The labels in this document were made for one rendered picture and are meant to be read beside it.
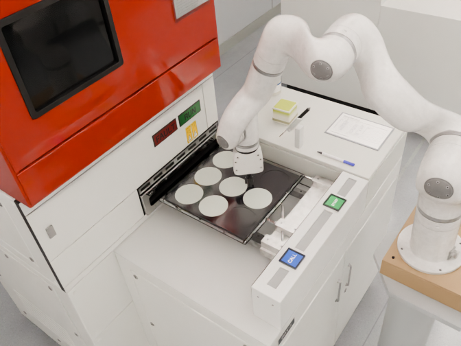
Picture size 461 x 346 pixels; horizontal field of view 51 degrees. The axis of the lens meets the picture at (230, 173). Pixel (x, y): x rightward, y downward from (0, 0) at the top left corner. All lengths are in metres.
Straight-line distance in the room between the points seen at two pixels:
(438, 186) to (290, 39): 0.49
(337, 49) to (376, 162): 0.67
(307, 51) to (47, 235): 0.87
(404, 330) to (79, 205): 1.14
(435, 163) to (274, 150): 0.73
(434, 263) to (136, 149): 0.96
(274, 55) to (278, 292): 0.62
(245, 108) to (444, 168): 0.55
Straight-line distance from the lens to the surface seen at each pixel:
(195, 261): 1.59
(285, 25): 1.23
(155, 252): 1.64
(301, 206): 1.64
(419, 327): 1.77
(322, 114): 1.91
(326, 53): 1.12
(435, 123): 1.28
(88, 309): 1.75
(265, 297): 1.34
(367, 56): 1.23
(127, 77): 1.38
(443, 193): 1.22
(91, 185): 1.49
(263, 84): 1.34
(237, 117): 1.39
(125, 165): 1.56
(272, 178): 1.71
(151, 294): 1.72
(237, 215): 1.59
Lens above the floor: 2.06
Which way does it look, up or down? 42 degrees down
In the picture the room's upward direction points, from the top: 6 degrees counter-clockwise
